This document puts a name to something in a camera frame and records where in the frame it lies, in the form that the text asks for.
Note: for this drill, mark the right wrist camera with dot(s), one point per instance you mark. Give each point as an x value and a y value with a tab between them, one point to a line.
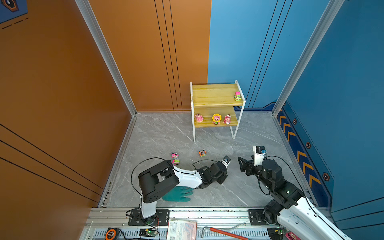
259	154

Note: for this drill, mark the green circuit board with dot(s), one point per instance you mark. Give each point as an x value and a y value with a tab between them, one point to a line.
150	233

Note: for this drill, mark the orange toy car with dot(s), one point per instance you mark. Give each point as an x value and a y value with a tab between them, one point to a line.
202	153

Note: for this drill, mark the pink toy car upper left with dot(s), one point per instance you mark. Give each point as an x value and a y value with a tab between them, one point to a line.
174	155

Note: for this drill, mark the pink bear toy yellow base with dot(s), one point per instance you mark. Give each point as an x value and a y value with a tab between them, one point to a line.
199	118

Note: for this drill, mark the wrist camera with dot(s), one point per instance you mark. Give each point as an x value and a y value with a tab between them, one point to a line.
259	154
226	161

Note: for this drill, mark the green rubber work glove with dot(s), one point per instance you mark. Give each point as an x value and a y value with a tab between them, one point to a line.
178	194

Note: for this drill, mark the pink snack packet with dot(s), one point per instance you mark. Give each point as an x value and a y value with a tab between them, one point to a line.
291	236

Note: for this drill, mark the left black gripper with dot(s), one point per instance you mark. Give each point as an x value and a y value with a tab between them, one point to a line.
224	177

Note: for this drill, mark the pink strawberry bear toy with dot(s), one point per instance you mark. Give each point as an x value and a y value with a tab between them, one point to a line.
227	119

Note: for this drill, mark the pink yellow flower toy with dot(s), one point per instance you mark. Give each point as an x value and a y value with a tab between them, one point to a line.
216	119

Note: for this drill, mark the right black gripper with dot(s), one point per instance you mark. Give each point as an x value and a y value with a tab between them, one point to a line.
250	164

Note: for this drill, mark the pink green toy vehicle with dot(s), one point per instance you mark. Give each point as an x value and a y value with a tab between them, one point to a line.
238	96

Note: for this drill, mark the plastic bag with papers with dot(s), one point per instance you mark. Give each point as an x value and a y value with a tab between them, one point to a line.
182	230

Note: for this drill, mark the pink green toy car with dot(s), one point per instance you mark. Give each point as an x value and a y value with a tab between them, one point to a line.
175	162

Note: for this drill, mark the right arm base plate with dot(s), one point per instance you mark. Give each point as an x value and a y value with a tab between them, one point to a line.
261	216

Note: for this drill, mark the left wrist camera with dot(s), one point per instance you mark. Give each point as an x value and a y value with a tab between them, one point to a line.
226	161

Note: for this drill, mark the orange tape measure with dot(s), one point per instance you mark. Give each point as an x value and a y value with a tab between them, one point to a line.
112	234

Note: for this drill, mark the red handled hex wrench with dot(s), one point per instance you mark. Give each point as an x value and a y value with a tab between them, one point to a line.
215	230

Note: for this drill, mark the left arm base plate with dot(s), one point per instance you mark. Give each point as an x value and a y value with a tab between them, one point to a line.
160	218

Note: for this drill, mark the yellow wooden two-tier shelf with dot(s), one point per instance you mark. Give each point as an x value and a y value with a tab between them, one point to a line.
210	99

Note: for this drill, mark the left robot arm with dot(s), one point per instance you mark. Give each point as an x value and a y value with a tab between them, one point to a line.
165	178

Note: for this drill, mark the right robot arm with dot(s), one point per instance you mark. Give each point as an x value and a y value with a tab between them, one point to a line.
289	207

